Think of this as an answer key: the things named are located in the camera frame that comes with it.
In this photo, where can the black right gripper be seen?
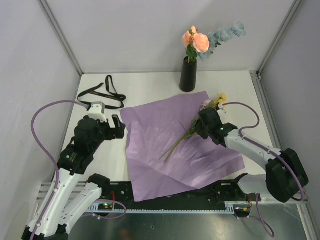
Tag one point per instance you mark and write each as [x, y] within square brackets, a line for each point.
[202, 135]

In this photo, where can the yellow artificial flower stem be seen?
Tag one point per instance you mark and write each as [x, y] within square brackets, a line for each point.
[221, 98]

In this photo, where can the blue artificial flower stem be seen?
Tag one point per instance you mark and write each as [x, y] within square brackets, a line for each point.
[222, 35]

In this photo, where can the aluminium frame profile right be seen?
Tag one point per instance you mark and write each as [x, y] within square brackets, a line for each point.
[272, 120]

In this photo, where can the black ribbon gold lettering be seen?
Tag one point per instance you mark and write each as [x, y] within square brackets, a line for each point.
[112, 94]

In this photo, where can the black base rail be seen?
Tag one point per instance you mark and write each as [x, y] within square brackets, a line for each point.
[209, 198]

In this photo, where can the pink rose flower stem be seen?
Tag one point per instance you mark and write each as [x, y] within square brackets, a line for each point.
[195, 43]

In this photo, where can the pale pink flower stem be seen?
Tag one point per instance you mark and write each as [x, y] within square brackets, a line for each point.
[190, 132]

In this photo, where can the aluminium frame post right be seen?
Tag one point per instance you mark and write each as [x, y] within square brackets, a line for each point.
[284, 27]

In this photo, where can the aluminium frame post left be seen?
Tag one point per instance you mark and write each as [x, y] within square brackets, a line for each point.
[57, 29]

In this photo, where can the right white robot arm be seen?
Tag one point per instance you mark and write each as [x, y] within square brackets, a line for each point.
[255, 151]

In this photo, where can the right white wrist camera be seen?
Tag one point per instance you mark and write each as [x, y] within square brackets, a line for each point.
[220, 108]

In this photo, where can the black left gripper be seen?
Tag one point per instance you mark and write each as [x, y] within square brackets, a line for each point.
[117, 132]

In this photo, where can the black cylindrical vase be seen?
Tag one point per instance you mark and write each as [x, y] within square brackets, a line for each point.
[188, 76]

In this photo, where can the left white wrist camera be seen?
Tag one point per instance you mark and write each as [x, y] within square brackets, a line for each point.
[96, 112]

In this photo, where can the pink paper flower bouquet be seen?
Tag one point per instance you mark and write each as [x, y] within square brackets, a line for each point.
[160, 162]

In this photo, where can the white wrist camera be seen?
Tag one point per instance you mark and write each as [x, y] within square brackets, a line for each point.
[220, 108]
[96, 112]

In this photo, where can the aluminium frame post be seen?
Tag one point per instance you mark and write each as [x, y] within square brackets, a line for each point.
[284, 27]
[57, 29]

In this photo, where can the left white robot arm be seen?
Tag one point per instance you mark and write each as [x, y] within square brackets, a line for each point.
[56, 216]

